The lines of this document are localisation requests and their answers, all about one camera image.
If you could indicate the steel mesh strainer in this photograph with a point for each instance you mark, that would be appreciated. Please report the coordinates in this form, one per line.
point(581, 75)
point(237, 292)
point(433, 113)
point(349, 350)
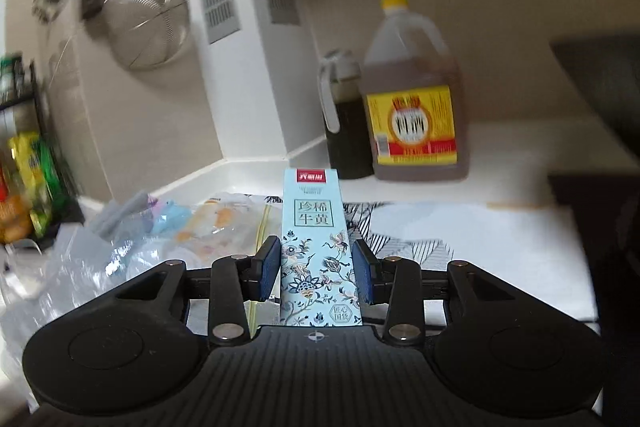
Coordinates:
point(147, 22)

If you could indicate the dark sauce bottle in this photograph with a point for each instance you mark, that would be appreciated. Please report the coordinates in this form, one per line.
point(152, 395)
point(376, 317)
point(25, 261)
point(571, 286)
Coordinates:
point(347, 132)

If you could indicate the white leaf print mat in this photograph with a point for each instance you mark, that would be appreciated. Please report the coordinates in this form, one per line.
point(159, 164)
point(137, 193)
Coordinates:
point(475, 247)

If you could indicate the yellow green snack packets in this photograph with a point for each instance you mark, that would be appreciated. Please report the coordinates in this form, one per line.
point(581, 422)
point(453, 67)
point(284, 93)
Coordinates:
point(37, 177)

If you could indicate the light blue floral box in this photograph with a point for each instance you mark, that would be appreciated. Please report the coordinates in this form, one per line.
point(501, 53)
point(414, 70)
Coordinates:
point(315, 247)

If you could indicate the white orange wrapper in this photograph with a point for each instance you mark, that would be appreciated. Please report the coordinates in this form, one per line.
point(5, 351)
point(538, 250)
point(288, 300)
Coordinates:
point(220, 227)

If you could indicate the amber jug with yellow label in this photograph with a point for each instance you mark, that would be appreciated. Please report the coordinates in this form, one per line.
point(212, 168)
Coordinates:
point(415, 122)

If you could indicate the clear crumpled plastic bag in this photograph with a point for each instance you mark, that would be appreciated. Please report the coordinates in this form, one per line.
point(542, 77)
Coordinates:
point(75, 267)

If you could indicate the row of green-capped jars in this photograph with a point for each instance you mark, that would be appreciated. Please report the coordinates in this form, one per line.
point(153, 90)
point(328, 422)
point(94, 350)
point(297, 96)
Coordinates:
point(10, 77)

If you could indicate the blue crumpled wrapper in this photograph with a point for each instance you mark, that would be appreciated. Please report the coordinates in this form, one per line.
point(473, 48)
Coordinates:
point(167, 217)

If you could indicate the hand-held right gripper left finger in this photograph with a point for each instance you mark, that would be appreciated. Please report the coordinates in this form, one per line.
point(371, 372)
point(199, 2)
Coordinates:
point(270, 267)

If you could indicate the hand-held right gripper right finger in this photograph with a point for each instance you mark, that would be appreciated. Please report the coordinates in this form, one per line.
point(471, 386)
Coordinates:
point(362, 272)

